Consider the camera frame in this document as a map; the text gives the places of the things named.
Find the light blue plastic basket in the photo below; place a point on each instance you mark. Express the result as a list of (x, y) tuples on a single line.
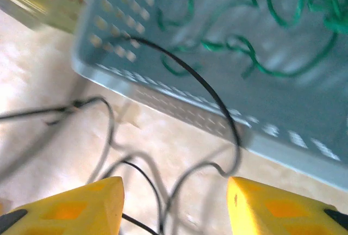
[(272, 110)]

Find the pale yellow plastic basket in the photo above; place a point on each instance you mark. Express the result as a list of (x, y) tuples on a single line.
[(32, 9)]

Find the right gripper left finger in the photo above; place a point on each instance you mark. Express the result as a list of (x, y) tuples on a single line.
[(68, 213)]

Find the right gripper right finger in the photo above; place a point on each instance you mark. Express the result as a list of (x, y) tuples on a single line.
[(272, 213)]

